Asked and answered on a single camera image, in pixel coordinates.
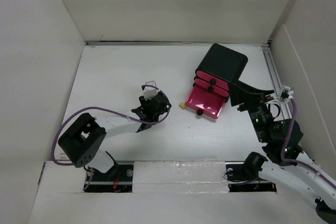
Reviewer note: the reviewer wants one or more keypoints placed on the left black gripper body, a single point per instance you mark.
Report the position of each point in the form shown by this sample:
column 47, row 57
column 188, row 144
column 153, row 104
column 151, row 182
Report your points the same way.
column 144, row 102

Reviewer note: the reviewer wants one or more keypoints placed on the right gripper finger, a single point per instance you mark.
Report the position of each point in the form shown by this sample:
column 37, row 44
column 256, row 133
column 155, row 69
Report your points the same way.
column 237, row 95
column 254, row 93

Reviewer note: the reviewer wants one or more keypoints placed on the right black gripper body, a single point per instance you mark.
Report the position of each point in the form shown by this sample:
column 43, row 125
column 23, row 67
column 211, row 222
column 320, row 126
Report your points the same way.
column 260, row 118

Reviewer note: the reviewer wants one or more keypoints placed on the pink drawer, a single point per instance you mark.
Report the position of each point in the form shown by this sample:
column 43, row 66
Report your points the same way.
column 207, row 103
column 210, row 86
column 206, row 78

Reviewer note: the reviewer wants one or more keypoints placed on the yellow eraser cube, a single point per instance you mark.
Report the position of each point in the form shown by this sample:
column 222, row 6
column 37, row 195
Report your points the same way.
column 182, row 105

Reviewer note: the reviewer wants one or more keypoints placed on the black drawer organizer box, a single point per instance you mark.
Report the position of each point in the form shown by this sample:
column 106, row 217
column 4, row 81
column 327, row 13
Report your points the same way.
column 222, row 63

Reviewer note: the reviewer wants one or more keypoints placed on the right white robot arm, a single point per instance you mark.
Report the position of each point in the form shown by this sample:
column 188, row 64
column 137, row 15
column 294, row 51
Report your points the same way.
column 283, row 161

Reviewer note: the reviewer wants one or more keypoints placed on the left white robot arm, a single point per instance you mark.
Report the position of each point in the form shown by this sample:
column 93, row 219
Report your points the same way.
column 82, row 135

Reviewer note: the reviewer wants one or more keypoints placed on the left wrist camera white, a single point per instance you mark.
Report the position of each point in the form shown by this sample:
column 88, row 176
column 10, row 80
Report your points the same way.
column 149, row 90

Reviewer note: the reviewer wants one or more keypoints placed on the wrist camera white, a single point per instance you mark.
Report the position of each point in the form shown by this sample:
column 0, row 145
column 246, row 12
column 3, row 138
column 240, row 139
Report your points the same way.
column 149, row 90
column 285, row 94

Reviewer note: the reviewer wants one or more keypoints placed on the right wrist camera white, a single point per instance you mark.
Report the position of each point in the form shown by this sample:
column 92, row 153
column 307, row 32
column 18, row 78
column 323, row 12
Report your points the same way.
column 285, row 94

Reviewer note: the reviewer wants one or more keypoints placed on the aluminium rail back edge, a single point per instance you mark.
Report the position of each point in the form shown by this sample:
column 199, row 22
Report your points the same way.
column 143, row 43

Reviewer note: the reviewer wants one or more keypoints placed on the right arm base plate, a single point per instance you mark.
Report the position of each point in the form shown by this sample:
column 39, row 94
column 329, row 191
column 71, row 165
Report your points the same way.
column 240, row 182

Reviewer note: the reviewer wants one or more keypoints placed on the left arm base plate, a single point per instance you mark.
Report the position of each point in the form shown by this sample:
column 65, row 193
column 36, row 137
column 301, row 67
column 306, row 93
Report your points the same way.
column 118, row 180

